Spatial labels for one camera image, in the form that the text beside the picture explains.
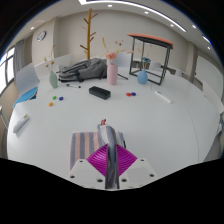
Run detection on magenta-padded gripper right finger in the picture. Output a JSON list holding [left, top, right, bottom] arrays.
[[116, 144, 158, 190]]

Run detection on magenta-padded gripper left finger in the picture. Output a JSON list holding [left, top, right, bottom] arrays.
[[67, 143, 109, 189]]

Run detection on grey striped towel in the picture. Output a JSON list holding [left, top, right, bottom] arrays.
[[69, 123, 128, 190]]

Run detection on white rectangular bar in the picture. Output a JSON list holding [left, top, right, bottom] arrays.
[[154, 90, 173, 104]]

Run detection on black rectangular case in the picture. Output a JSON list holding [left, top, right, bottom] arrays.
[[88, 85, 112, 101]]

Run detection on white remote control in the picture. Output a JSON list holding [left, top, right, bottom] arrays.
[[12, 113, 30, 134]]

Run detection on black marker pen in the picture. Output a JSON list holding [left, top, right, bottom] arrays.
[[65, 83, 82, 89]]

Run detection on blue vase with flowers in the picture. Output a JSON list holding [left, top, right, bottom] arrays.
[[136, 44, 153, 85]]

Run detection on green vase with dried flowers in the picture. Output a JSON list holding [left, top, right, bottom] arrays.
[[43, 44, 59, 89]]

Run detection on pink vase with flowers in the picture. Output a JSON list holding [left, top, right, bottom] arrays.
[[101, 37, 125, 86]]

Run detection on grey backpack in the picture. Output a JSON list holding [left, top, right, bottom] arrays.
[[57, 57, 109, 83]]

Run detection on white chair with blue seat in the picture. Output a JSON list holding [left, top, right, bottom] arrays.
[[13, 63, 41, 108]]

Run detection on window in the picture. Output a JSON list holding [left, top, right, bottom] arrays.
[[0, 46, 16, 96]]

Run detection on black-framed stand with orange top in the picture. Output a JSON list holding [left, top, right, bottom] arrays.
[[127, 33, 175, 86]]

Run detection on grey curtain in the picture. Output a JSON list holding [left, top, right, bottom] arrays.
[[13, 39, 27, 73]]

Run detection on wooden coat rack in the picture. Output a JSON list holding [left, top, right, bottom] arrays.
[[79, 8, 99, 61]]

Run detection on recessed ceiling lights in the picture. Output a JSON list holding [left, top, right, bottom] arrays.
[[29, 3, 213, 46]]

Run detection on ceiling light strip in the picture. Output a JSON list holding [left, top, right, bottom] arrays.
[[78, 0, 188, 34]]

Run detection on round wall clock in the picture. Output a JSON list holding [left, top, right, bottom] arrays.
[[36, 30, 48, 42]]

